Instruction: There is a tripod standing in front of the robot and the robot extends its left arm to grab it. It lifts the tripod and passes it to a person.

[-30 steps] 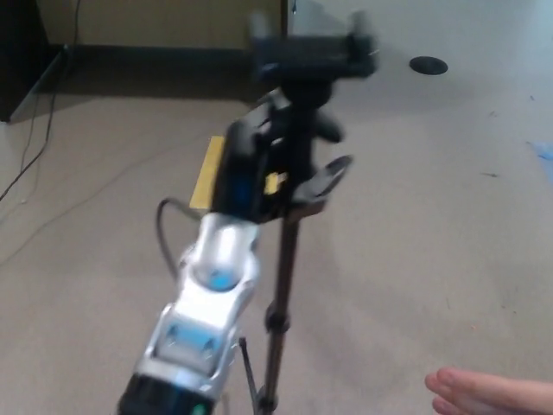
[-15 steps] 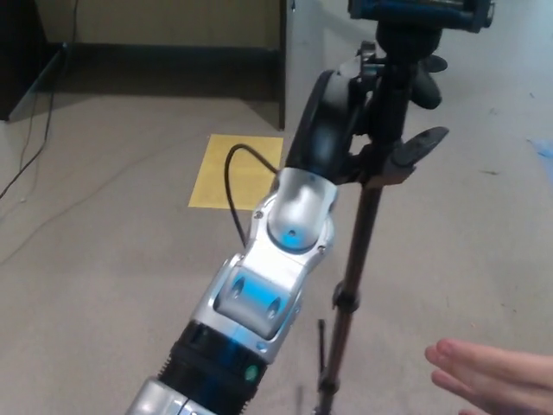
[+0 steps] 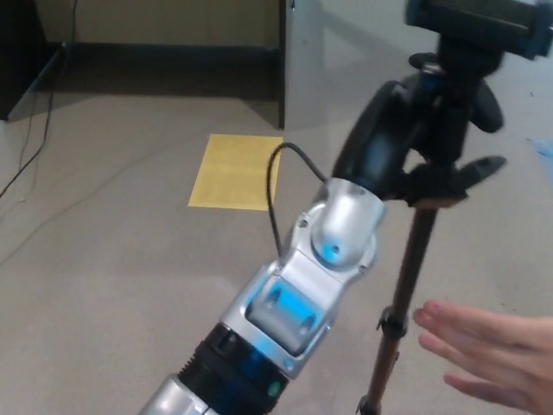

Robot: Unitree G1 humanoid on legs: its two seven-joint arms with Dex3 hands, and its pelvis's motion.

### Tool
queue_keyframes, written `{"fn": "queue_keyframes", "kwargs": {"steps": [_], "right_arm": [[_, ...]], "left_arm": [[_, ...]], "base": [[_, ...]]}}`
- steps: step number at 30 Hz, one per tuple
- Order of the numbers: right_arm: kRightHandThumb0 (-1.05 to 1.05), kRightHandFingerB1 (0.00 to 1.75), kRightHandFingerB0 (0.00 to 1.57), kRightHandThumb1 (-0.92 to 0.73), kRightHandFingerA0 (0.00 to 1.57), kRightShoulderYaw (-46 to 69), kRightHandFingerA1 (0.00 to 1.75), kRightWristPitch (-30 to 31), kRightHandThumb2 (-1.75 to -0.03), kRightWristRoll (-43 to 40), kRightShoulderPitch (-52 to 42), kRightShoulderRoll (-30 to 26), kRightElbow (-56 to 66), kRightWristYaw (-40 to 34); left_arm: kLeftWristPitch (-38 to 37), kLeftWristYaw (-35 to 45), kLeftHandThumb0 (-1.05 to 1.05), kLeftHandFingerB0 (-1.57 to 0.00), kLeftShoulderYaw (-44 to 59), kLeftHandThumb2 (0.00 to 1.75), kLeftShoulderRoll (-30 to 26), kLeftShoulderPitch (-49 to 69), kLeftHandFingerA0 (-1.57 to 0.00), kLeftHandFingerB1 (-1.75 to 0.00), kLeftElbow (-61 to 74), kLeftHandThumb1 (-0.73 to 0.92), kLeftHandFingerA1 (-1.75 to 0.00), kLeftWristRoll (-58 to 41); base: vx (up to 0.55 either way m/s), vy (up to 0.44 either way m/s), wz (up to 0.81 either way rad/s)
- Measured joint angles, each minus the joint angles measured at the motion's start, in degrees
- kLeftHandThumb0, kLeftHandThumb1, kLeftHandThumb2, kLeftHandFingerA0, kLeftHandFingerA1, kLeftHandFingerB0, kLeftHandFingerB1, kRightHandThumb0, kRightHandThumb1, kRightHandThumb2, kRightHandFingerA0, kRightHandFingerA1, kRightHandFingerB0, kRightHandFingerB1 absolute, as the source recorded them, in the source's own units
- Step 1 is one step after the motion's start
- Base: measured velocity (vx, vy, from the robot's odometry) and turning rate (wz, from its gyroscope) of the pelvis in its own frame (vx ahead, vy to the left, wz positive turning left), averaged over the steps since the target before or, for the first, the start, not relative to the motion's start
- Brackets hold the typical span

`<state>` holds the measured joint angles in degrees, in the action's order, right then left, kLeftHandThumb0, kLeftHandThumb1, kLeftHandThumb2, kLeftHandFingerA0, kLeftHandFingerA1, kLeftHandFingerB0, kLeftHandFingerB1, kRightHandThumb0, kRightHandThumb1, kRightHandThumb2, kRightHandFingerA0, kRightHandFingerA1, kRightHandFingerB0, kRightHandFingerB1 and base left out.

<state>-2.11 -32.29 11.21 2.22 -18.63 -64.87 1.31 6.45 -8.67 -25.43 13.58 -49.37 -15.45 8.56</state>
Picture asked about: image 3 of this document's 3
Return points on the black tripod with phone clamp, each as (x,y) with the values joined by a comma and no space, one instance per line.
(406,276)

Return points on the dark wooden desk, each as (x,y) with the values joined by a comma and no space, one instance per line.
(173,78)

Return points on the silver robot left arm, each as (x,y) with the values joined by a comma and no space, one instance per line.
(302,268)

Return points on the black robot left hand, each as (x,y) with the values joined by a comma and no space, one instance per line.
(376,138)

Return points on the blue tape scrap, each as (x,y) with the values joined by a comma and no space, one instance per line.
(545,147)

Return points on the yellow paper sheet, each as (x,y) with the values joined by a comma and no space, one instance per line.
(233,173)

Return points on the person's bare hand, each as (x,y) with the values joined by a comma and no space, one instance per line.
(505,359)

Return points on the round black floor cover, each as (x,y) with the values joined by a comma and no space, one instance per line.
(418,60)

